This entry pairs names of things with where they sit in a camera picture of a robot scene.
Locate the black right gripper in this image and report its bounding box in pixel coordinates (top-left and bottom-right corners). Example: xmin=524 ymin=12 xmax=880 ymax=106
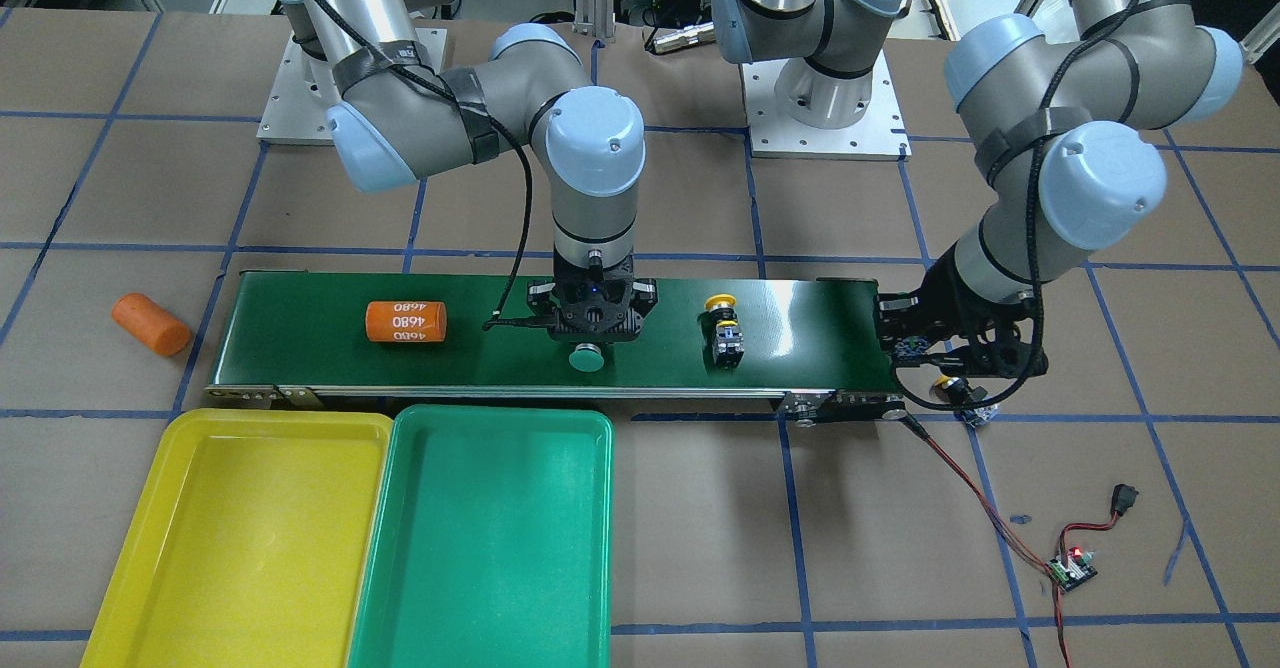
xmin=526 ymin=255 xmax=659 ymax=344

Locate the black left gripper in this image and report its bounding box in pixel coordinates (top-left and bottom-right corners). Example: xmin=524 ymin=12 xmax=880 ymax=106
xmin=876 ymin=248 xmax=1048 ymax=378

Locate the green push button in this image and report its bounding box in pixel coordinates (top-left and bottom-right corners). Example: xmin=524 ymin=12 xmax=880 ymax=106
xmin=568 ymin=343 xmax=605 ymax=372
xmin=892 ymin=337 xmax=932 ymax=367

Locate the yellow push button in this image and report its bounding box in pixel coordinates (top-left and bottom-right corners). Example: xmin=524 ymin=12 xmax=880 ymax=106
xmin=704 ymin=293 xmax=745 ymax=369
xmin=931 ymin=375 xmax=1000 ymax=430

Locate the orange cylinder with 4680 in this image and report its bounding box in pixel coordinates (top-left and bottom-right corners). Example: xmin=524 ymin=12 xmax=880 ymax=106
xmin=364 ymin=299 xmax=447 ymax=343

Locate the plain orange cylinder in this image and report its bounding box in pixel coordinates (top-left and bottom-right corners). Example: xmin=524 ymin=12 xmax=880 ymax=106
xmin=111 ymin=293 xmax=193 ymax=357

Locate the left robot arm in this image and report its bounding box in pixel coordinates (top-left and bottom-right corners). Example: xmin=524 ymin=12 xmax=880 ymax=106
xmin=710 ymin=0 xmax=1244 ymax=378

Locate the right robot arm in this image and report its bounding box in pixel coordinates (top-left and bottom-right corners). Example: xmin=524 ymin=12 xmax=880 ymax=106
xmin=279 ymin=0 xmax=658 ymax=344

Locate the green conveyor belt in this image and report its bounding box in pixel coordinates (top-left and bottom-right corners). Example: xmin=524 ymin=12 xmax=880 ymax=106
xmin=206 ymin=271 xmax=905 ymax=422

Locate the small motor controller board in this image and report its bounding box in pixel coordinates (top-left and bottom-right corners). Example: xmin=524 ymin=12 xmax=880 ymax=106
xmin=1048 ymin=546 xmax=1098 ymax=592

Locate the green plastic tray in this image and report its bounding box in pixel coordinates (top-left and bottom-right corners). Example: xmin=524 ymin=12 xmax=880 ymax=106
xmin=348 ymin=404 xmax=614 ymax=667

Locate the yellow plastic tray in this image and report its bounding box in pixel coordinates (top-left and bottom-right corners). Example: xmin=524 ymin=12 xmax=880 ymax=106
xmin=82 ymin=410 xmax=392 ymax=667

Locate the black rocker switch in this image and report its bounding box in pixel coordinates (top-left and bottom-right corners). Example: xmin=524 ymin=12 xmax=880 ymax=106
xmin=1108 ymin=484 xmax=1140 ymax=518

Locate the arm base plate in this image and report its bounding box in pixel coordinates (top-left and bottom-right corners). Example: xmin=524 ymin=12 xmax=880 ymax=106
xmin=257 ymin=36 xmax=340 ymax=147
xmin=740 ymin=52 xmax=911 ymax=161

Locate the red black power cable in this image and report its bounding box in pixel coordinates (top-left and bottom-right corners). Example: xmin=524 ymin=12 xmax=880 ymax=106
xmin=900 ymin=413 xmax=1076 ymax=668

